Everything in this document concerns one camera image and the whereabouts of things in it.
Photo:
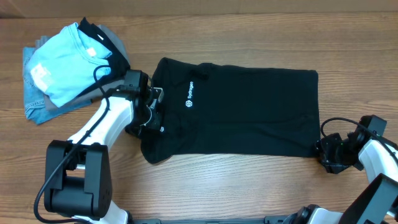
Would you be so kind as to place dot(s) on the grey folded garment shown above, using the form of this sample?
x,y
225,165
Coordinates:
x,y
95,93

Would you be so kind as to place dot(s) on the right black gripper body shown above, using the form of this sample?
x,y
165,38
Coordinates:
x,y
339,155

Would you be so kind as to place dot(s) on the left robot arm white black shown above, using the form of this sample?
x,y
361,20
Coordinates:
x,y
78,183

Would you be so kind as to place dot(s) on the black polo shirt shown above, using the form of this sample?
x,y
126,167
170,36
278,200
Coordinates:
x,y
225,109

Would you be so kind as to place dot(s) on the black folded garment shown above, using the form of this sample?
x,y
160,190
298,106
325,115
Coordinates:
x,y
118,65

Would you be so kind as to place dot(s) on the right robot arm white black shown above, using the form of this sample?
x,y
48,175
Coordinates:
x,y
365,149

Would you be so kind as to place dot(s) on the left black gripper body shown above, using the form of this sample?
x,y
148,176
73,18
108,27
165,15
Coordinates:
x,y
154,117

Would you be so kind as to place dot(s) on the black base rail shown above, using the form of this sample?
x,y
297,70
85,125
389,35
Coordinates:
x,y
274,219

